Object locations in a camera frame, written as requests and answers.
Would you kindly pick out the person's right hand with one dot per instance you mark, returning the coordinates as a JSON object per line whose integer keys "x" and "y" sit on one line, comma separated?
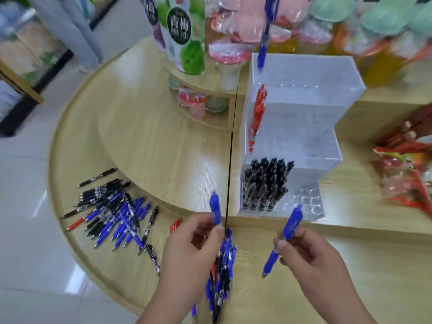
{"x": 317, "y": 266}

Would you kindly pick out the person's left hand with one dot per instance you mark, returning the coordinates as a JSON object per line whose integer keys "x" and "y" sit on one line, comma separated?
{"x": 185, "y": 266}

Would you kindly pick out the black click pen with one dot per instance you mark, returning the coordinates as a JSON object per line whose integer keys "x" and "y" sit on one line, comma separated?
{"x": 152, "y": 259}

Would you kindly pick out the pile of red blue pens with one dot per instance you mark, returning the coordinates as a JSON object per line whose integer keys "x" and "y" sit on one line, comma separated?
{"x": 222, "y": 276}

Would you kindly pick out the blue click pen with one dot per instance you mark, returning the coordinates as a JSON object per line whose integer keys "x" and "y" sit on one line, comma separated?
{"x": 266, "y": 33}
{"x": 215, "y": 207}
{"x": 290, "y": 226}

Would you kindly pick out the pile of blue black pens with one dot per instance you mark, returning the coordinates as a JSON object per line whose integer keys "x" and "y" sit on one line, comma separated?
{"x": 111, "y": 212}

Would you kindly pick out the cluster of black pens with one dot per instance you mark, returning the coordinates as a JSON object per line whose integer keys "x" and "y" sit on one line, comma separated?
{"x": 266, "y": 185}

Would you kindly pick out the clear tiered pen holder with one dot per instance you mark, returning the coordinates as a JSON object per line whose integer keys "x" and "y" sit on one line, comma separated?
{"x": 303, "y": 114}

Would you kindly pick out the person's left forearm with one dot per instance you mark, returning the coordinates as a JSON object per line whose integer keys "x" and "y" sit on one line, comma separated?
{"x": 162, "y": 315}

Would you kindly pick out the jelly cup display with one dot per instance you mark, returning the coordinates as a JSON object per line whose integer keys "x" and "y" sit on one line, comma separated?
{"x": 388, "y": 64}

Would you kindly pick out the clear bag of red candies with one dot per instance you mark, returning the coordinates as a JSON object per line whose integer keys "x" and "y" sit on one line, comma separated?
{"x": 405, "y": 178}

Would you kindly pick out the stack of red snack packets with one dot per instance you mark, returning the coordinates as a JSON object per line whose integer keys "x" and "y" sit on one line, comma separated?
{"x": 411, "y": 131}

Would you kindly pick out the pale green jelly cup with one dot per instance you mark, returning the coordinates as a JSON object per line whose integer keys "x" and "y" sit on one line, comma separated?
{"x": 216, "y": 104}

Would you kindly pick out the red lid pink jelly cup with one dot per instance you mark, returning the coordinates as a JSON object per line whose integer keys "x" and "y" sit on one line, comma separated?
{"x": 192, "y": 101}

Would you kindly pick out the wooden round tier stand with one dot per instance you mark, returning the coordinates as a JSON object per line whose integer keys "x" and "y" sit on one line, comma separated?
{"x": 202, "y": 82}

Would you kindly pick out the clear cup with red lid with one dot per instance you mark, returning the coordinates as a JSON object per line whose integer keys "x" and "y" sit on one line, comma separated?
{"x": 229, "y": 64}

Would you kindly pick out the green jelly pouch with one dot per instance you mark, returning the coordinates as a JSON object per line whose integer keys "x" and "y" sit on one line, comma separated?
{"x": 189, "y": 47}

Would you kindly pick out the light wooden board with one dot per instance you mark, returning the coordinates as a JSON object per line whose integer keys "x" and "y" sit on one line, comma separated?
{"x": 23, "y": 85}

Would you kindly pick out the purple jelly pouch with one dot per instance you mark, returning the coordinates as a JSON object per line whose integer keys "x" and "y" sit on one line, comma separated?
{"x": 153, "y": 23}

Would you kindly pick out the background store shelf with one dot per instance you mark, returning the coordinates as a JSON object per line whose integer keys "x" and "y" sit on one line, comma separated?
{"x": 20, "y": 40}

